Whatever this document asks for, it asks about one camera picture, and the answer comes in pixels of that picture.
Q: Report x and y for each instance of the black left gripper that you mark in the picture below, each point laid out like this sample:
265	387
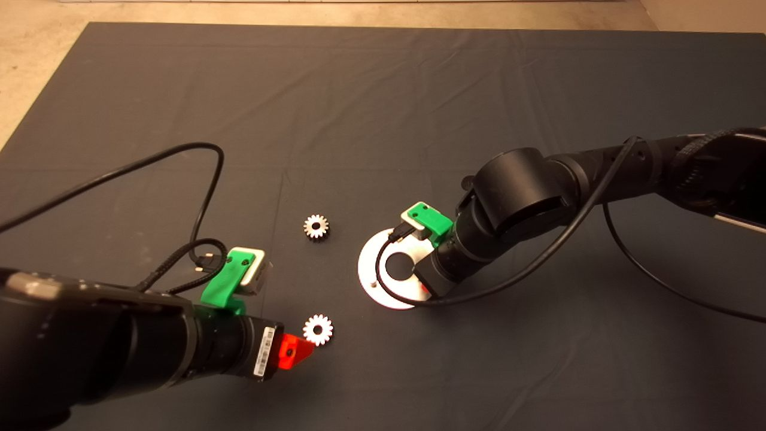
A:
248	347

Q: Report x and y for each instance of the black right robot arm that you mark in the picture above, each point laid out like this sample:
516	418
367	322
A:
526	191

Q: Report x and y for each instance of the white gear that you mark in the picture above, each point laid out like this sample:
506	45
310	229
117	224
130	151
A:
322	232
325	335

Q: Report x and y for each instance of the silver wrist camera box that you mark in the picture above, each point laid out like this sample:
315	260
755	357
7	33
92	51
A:
418	230
258	276

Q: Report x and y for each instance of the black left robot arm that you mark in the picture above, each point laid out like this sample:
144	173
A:
90	347

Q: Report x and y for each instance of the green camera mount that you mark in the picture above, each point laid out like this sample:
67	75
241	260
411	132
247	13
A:
225	280
434	222

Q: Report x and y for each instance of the upper white gear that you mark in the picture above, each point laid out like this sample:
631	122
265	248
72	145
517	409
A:
322	232

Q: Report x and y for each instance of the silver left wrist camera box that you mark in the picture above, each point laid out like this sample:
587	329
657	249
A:
258	276

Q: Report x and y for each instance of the white round base plate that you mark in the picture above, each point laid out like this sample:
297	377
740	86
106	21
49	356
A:
368	275

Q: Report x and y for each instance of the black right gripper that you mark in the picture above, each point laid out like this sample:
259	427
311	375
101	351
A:
441	272

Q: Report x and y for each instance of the lower white gear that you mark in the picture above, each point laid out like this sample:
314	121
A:
325	335

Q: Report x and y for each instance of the green right camera mount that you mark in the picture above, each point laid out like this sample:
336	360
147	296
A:
434	222

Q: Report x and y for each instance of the dark grey table cloth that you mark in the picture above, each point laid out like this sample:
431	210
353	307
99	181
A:
419	120

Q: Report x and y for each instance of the green left camera mount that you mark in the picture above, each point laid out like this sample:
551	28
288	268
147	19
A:
225	280

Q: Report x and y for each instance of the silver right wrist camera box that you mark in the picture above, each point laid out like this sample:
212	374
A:
418	230

